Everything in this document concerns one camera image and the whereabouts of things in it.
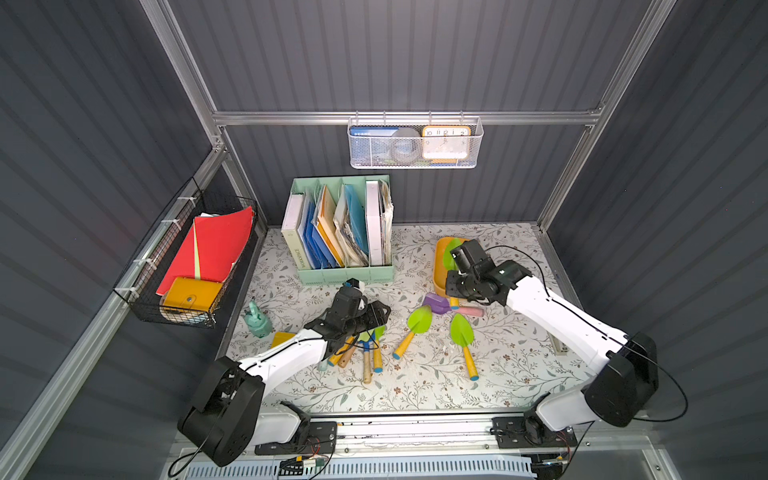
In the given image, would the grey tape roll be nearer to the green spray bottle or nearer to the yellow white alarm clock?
the yellow white alarm clock

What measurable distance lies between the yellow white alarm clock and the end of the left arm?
0.49m

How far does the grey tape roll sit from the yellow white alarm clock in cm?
3

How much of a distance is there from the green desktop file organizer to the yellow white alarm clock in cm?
19

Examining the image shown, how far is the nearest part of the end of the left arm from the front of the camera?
2.09 ft

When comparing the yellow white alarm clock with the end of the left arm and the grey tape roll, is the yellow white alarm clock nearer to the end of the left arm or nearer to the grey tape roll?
the grey tape roll

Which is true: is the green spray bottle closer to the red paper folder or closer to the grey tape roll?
the red paper folder

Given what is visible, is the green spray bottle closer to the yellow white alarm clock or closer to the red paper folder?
the red paper folder

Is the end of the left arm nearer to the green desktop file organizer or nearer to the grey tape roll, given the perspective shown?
the green desktop file organizer

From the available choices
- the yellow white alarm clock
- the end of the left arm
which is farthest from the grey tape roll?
the end of the left arm

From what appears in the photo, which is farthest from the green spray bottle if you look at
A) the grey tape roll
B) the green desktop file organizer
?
the grey tape roll

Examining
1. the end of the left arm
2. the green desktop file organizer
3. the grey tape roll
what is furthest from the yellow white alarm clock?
the end of the left arm

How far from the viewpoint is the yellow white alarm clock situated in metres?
0.90

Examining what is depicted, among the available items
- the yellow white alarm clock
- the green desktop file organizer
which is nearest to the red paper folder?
the green desktop file organizer

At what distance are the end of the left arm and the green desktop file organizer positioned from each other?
0.12m
